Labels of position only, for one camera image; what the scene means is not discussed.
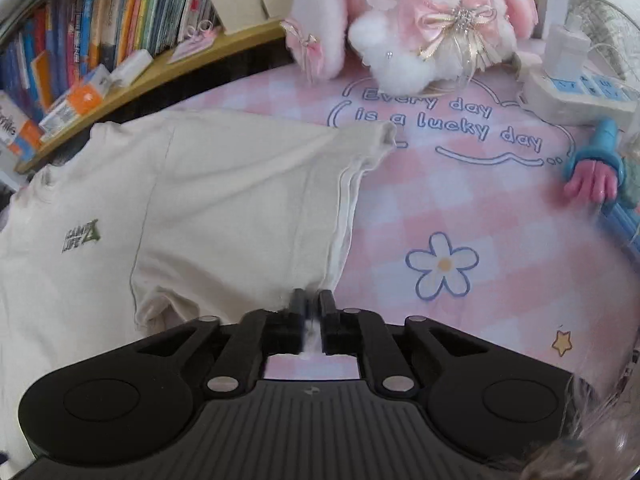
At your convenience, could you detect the cream t-shirt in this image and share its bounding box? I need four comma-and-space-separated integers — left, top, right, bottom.
1, 110, 396, 478

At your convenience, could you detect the pink checkered desk mat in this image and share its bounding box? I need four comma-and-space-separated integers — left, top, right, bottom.
182, 61, 639, 389

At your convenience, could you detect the wooden bookshelf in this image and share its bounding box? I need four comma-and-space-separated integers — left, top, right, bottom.
14, 0, 282, 173

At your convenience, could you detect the small white box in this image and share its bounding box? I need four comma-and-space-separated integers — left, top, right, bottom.
111, 49, 153, 88

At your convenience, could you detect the blue pink toy hand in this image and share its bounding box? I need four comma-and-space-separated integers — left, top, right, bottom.
564, 118, 639, 264

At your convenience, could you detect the flat white orange box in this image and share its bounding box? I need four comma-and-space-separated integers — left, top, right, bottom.
39, 64, 112, 142

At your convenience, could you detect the white orange usmile box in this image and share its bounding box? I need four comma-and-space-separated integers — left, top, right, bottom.
0, 90, 42, 162

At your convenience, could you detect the pink white bunny plush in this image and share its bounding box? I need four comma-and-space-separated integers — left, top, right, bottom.
281, 0, 538, 96

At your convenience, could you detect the white power strip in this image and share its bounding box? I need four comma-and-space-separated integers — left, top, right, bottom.
518, 25, 639, 133

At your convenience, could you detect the row of colourful books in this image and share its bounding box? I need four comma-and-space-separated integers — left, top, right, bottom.
0, 0, 296, 126

